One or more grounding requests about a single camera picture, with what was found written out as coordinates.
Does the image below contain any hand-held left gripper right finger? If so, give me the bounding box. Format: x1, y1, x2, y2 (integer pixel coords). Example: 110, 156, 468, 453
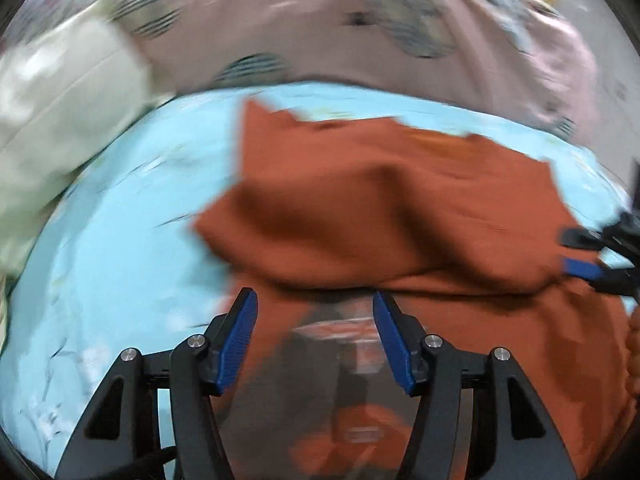
372, 291, 578, 480

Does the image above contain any light blue floral bedsheet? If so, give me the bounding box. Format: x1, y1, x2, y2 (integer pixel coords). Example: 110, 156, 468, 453
0, 80, 631, 476

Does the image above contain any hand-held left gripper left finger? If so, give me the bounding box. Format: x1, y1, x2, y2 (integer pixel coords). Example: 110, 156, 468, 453
55, 287, 258, 480

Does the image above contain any orange knit garment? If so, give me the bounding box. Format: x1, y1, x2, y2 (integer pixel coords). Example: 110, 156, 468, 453
195, 100, 636, 480

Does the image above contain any person's right forearm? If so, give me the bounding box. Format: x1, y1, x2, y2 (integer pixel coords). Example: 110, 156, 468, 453
622, 305, 640, 411

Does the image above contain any cream pillow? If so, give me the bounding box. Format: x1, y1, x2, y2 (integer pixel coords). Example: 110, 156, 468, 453
0, 10, 173, 281

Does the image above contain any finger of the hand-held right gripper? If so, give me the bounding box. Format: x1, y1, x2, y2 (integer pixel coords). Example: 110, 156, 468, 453
559, 227, 620, 253
561, 256, 640, 305

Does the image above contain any pink quilt with plaid hearts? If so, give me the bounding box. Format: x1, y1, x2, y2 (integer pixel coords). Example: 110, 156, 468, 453
107, 0, 601, 136

